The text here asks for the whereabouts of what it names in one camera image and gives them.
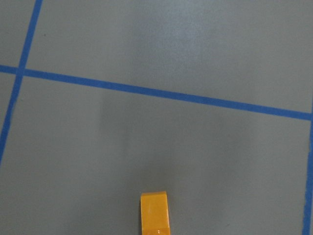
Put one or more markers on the orange trapezoid block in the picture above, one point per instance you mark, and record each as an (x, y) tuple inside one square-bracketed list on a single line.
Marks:
[(154, 213)]

